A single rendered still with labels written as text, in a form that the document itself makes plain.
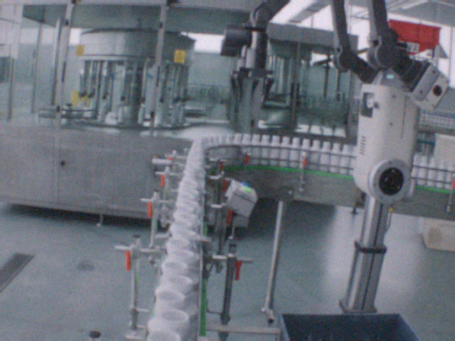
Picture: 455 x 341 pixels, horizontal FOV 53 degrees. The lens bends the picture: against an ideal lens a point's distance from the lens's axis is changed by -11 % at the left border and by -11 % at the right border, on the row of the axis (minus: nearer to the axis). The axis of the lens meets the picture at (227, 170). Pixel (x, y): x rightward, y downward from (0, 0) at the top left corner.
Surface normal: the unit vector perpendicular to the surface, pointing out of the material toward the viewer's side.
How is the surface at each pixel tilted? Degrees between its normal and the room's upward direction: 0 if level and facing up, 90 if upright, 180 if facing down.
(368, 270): 90
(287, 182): 90
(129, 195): 90
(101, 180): 90
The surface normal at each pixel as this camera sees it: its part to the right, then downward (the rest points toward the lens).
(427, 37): -0.27, 0.13
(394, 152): 0.02, 0.36
